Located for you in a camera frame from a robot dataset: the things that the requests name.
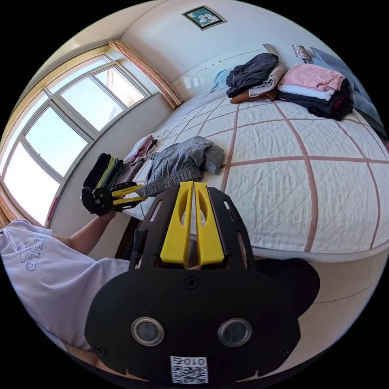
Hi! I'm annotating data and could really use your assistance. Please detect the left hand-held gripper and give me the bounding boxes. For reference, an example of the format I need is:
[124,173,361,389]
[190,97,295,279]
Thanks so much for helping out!
[80,181,149,217]

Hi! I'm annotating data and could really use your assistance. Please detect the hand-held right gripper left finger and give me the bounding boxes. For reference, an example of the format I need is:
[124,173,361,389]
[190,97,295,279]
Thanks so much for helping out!
[160,181,194,264]

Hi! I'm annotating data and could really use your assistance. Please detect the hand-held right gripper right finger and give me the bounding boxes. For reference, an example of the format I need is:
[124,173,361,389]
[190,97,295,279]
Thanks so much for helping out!
[194,181,227,268]

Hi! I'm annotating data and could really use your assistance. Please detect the gray shorts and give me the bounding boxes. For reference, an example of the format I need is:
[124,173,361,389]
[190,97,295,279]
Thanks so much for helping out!
[137,135,225,199]

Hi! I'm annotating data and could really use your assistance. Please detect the person's left forearm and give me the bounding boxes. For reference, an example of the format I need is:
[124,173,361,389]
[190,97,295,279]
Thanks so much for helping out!
[51,212,117,256]

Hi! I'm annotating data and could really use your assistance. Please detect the person's right forearm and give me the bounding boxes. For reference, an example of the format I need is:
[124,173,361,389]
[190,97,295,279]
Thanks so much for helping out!
[64,342,103,370]

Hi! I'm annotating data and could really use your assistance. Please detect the pile of clothes with green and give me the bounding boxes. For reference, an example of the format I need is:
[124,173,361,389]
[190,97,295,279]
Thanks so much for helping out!
[82,135,159,190]

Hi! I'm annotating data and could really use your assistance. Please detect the window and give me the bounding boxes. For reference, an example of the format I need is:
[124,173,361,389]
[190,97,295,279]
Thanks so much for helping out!
[0,52,153,227]

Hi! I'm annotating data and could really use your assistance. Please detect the bed with checked quilt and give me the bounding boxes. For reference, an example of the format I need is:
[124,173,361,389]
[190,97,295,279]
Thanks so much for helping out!
[123,42,389,263]

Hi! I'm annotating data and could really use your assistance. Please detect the person's body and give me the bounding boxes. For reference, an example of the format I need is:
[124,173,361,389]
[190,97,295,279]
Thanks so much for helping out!
[0,218,132,360]

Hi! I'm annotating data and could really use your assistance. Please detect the pink patterned curtain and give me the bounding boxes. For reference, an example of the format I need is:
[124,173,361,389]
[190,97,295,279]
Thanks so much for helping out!
[107,40,182,109]

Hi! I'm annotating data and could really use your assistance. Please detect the light blue folded cloth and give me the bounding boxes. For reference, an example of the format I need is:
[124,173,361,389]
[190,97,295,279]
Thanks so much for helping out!
[209,68,235,94]

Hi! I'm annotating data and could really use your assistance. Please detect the pile of clothes dark topped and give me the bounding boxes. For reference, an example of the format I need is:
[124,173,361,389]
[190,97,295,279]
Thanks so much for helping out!
[225,52,289,105]

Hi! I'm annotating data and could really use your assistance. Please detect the pile of clothes pink topped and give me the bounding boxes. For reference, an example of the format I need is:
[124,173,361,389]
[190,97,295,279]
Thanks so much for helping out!
[276,63,355,122]

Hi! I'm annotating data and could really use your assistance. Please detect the framed picture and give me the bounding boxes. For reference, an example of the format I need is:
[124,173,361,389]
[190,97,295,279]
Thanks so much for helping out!
[181,6,228,31]

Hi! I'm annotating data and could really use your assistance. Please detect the gray-blue pillow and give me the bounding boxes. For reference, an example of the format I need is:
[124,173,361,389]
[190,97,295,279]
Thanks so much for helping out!
[310,46,384,135]

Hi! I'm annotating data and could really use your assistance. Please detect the small floral pouch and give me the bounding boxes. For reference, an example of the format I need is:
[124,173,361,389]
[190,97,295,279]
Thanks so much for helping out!
[291,44,311,60]

